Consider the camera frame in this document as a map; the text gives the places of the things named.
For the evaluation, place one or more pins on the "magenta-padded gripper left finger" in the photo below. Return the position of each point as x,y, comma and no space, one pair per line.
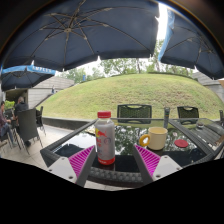
61,168

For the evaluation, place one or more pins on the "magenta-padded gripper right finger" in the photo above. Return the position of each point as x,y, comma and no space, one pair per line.
166,166

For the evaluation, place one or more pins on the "red-capped clear drink bottle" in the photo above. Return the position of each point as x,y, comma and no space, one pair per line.
105,143

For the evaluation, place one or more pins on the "flat round red coaster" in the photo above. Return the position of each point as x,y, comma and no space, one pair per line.
181,143

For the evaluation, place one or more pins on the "small round ashtray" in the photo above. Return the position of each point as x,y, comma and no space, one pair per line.
200,125

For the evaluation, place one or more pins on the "dark wicker chair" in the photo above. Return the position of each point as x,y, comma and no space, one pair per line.
27,125

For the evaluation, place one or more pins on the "black wicker chair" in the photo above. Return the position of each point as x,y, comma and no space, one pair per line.
187,114
134,112

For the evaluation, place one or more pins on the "person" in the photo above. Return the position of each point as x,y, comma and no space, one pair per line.
20,106
4,123

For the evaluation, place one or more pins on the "blue printed patio umbrella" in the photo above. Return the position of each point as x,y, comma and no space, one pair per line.
23,76

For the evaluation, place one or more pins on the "navy patio umbrella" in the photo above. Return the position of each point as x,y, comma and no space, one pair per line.
83,36
193,46

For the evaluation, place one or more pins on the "upright table sign post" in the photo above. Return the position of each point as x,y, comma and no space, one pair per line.
166,116

